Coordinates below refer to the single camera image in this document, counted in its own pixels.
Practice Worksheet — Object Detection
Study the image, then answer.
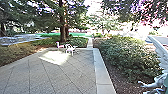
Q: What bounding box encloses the low green shrub bed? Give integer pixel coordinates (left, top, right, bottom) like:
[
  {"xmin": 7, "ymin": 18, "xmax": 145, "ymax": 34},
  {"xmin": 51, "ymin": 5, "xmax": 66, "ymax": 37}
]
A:
[{"xmin": 33, "ymin": 36, "xmax": 90, "ymax": 48}]

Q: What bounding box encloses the green garden hedge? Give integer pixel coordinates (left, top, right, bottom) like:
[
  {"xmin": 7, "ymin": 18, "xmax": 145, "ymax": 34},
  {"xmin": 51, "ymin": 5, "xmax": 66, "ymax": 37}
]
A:
[{"xmin": 94, "ymin": 35, "xmax": 163, "ymax": 83}]

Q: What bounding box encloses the large green tree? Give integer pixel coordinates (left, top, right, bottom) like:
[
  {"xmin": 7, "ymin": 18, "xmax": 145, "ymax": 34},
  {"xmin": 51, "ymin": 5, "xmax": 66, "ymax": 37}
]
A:
[{"xmin": 0, "ymin": 0, "xmax": 89, "ymax": 43}]

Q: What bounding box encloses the white garden statue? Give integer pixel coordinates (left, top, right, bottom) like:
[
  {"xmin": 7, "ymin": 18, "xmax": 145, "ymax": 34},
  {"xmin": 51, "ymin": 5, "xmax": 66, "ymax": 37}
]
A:
[{"xmin": 137, "ymin": 34, "xmax": 168, "ymax": 94}]

